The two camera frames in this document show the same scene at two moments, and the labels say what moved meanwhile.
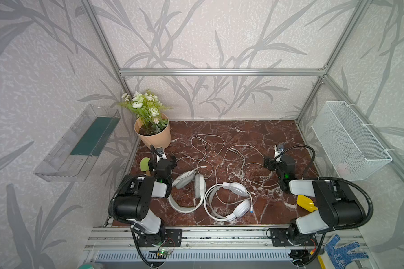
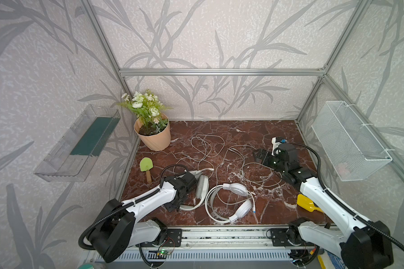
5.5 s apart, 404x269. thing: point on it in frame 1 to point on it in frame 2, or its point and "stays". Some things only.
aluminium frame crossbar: [222, 72] stays
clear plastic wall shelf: [73, 157] stays
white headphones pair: [184, 179] stays
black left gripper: [159, 161] to [191, 180]
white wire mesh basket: [353, 150] stays
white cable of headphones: [200, 167] to [208, 156]
